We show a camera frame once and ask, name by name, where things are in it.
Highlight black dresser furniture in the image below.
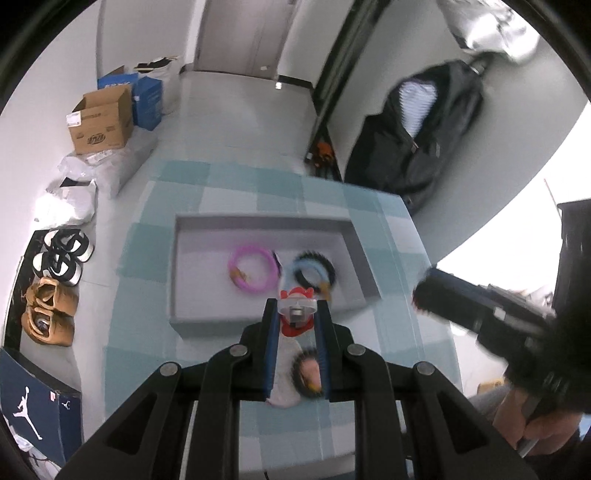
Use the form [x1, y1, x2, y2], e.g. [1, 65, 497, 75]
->
[553, 199, 590, 316]

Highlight navy Jordan shoe box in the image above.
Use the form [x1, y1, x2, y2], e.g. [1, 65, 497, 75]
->
[1, 348, 83, 467]

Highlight grey plastic parcel bag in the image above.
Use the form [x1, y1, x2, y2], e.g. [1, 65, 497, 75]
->
[58, 127, 158, 199]

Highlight blue cardboard box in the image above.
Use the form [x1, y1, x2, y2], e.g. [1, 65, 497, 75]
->
[97, 66, 163, 131]

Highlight striped shirt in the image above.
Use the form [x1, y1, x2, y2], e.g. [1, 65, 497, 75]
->
[399, 80, 438, 138]

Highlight black spiral hair tie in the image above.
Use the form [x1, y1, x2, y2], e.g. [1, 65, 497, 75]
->
[292, 250, 337, 292]

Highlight red and white hair clip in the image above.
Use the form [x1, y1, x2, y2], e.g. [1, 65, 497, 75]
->
[277, 286, 318, 338]

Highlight black hanging jacket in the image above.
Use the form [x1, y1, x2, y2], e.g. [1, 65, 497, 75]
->
[344, 54, 492, 215]

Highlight black white slide sandal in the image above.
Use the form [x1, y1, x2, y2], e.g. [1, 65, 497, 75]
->
[43, 228, 94, 263]

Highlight pink spiral hair tie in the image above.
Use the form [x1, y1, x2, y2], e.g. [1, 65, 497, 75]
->
[227, 244, 282, 293]

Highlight black spiky hair tie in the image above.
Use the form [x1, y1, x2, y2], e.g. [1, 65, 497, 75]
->
[290, 348, 327, 399]

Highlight black tripod with orange parts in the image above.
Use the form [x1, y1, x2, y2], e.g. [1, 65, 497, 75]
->
[304, 127, 342, 182]

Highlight person's right hand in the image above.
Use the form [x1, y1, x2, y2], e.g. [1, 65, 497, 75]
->
[493, 388, 583, 456]

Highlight white plastic parcel bag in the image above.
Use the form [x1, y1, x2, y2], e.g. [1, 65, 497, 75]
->
[32, 181, 97, 229]

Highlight brown cardboard box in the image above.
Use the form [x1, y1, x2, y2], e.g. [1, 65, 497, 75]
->
[66, 84, 133, 155]

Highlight white round pin badge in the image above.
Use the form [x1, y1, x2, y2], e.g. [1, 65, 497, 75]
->
[266, 334, 303, 409]

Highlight tan suede shoe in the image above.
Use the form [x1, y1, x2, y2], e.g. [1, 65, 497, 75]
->
[25, 277, 79, 317]
[21, 306, 74, 347]

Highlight grey door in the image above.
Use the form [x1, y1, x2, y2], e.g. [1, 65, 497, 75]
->
[193, 0, 297, 79]

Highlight white plastic bag of items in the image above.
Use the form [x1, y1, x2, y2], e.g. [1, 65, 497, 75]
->
[133, 56, 181, 115]

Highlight grey cardboard tray box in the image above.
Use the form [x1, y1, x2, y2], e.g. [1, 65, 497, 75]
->
[168, 214, 381, 337]

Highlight pink heart plush clip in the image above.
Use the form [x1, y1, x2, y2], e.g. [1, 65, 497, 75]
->
[300, 357, 322, 393]

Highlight silver plastic bag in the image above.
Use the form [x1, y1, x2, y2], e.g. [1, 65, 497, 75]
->
[436, 0, 540, 64]

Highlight light blue hair tie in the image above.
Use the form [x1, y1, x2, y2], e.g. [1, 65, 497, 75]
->
[280, 256, 330, 293]

